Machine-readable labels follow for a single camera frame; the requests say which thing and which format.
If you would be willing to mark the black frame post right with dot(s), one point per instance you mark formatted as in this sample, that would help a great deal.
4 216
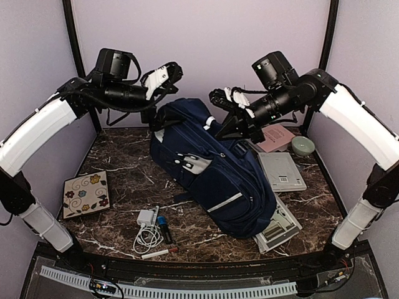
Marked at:
325 54

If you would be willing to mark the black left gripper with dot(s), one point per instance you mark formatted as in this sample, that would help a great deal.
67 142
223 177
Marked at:
158 123

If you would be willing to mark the white slotted cable duct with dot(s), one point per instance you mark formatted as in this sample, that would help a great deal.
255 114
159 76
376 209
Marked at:
163 288

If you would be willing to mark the white charger with cable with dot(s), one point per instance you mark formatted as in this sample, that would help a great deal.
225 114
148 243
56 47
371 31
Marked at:
149 236

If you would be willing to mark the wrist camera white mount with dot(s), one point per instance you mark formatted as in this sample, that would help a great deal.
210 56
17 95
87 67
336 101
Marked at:
230 99
162 80

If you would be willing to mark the grey ianra magazine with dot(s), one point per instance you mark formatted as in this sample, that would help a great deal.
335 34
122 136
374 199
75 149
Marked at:
283 226

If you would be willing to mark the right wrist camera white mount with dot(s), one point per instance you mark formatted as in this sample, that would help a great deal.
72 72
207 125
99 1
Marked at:
230 99

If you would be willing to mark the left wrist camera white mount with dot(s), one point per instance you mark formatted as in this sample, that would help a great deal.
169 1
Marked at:
162 80

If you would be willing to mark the grey book with barcode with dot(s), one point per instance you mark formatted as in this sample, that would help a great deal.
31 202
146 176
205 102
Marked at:
281 172

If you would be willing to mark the pink book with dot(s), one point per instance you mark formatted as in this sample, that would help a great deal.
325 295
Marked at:
277 138

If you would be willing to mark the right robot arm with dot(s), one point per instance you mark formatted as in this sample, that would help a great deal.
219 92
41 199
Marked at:
284 91

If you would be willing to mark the black marker blue cap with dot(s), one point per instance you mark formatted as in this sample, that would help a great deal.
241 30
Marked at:
164 229

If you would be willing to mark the black frame post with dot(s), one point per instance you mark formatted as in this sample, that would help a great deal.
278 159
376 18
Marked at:
74 45
325 54

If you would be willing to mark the white grey pen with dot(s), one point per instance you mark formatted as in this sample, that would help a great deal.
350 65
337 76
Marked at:
155 215

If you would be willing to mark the small circuit board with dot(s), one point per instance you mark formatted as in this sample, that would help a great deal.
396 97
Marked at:
103 288

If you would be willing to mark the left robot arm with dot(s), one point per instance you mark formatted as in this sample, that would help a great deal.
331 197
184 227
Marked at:
115 83

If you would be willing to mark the green ceramic bowl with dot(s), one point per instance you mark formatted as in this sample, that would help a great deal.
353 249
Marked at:
302 146

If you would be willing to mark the black frame post left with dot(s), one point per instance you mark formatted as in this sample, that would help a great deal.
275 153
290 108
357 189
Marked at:
74 45

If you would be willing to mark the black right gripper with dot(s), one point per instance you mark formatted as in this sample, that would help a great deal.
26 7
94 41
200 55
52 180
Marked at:
244 128

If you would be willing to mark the black front rail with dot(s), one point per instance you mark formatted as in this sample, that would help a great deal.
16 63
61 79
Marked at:
214 262

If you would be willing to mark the navy blue student backpack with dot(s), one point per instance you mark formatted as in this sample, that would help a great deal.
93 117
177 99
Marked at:
222 176

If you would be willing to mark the white pen red cap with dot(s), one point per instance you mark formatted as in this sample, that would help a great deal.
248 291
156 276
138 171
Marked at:
159 253

